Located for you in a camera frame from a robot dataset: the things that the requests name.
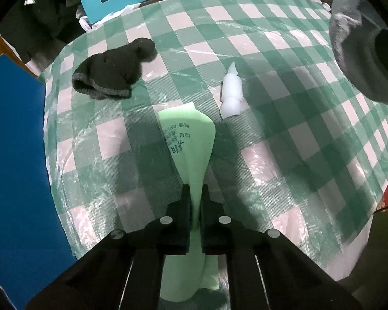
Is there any black sock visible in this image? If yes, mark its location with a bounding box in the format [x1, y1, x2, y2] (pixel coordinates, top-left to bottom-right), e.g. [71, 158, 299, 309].
[71, 37, 158, 100]

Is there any black jacket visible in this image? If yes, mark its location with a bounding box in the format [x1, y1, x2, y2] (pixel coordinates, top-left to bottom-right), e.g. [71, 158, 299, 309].
[0, 0, 94, 72]

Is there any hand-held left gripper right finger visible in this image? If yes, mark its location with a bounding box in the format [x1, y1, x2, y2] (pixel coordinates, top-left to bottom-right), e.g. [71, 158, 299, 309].
[201, 184, 363, 310]

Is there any green foam sheet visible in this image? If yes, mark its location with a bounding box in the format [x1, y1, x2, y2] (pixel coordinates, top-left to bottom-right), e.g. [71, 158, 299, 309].
[156, 102, 219, 303]

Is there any green checked tablecloth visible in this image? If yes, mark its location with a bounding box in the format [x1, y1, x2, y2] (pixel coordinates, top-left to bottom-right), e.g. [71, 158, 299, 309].
[37, 0, 388, 282]

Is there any white plastic bag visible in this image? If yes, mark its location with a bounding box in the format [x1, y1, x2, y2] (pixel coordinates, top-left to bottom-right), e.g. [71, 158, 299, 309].
[79, 3, 141, 33]

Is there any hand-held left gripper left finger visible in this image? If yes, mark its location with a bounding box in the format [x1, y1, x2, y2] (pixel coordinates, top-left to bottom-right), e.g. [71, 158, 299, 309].
[24, 184, 192, 310]

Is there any grey cloth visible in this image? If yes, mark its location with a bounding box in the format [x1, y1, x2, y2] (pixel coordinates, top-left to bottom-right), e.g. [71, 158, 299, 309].
[329, 0, 388, 108]

